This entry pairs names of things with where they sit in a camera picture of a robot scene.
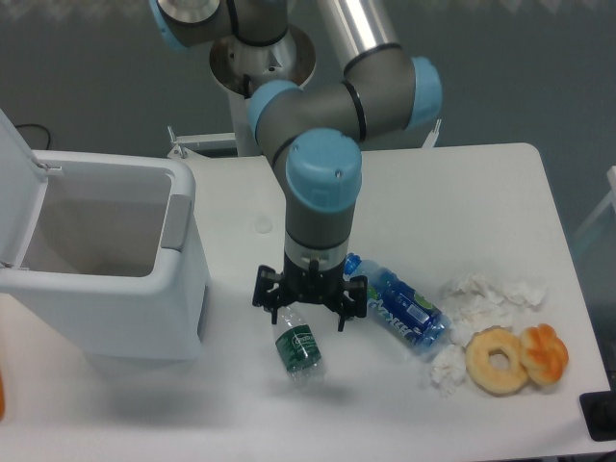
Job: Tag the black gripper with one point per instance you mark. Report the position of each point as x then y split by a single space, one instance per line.
312 280

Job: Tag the clear bottle green label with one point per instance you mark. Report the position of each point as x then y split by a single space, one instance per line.
298 350

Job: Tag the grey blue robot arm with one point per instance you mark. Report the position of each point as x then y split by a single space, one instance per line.
310 138

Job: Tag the blue plastic bottle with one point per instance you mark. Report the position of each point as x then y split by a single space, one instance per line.
398 307

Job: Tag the small crumpled white tissue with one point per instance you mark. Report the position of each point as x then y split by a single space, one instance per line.
448 370

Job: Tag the large crumpled white tissue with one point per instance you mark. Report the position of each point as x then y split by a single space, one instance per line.
476 301

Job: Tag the white open trash bin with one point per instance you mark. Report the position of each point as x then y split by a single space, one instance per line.
103 248

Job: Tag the orange twisted bread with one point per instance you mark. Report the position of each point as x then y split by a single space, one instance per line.
543 354

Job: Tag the black device at edge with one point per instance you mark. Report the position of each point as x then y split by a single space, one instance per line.
598 409

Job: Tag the orange object at edge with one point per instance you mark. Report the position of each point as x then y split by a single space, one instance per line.
3 403

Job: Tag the ring donut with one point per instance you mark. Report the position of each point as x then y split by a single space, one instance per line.
493 362

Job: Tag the white frame at right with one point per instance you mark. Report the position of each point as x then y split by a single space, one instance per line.
597 222

